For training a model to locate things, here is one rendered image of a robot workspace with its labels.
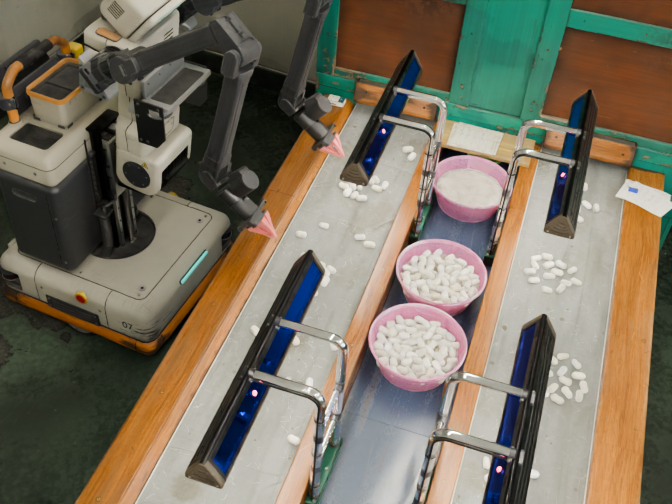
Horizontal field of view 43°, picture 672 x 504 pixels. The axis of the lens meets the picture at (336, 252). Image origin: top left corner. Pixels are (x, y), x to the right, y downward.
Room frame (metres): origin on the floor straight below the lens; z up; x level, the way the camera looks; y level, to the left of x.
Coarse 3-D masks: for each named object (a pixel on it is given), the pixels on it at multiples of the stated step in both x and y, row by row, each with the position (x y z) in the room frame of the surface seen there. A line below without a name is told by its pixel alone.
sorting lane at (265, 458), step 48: (336, 192) 2.09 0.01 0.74; (384, 192) 2.11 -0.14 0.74; (288, 240) 1.85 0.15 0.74; (336, 240) 1.87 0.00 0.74; (384, 240) 1.89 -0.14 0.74; (336, 288) 1.67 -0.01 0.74; (240, 336) 1.46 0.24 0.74; (192, 432) 1.15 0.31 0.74; (288, 432) 1.17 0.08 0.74; (192, 480) 1.02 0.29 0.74; (240, 480) 1.03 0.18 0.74
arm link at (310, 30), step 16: (320, 0) 2.19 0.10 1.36; (304, 16) 2.23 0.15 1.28; (320, 16) 2.20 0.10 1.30; (304, 32) 2.22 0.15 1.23; (320, 32) 2.24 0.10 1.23; (304, 48) 2.22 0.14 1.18; (304, 64) 2.21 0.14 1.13; (288, 80) 2.23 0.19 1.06; (304, 80) 2.23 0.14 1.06; (288, 96) 2.22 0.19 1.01
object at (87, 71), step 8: (96, 56) 2.03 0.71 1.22; (104, 56) 2.00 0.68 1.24; (88, 64) 1.99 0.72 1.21; (96, 64) 1.98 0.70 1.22; (104, 64) 1.97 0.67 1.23; (80, 72) 1.96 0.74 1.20; (88, 72) 1.97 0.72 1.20; (96, 72) 1.97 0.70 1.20; (104, 72) 1.96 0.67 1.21; (88, 80) 1.96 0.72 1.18; (96, 80) 1.97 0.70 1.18; (104, 80) 1.97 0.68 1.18; (112, 80) 1.97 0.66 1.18; (96, 88) 1.95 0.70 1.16; (104, 88) 1.97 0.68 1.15
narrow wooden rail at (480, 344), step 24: (528, 168) 2.27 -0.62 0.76; (528, 192) 2.14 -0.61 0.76; (504, 240) 1.90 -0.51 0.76; (504, 264) 1.80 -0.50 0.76; (504, 288) 1.70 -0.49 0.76; (480, 312) 1.60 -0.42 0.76; (480, 336) 1.51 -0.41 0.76; (480, 360) 1.43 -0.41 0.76; (456, 408) 1.27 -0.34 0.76; (456, 456) 1.13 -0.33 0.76; (432, 480) 1.06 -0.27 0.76
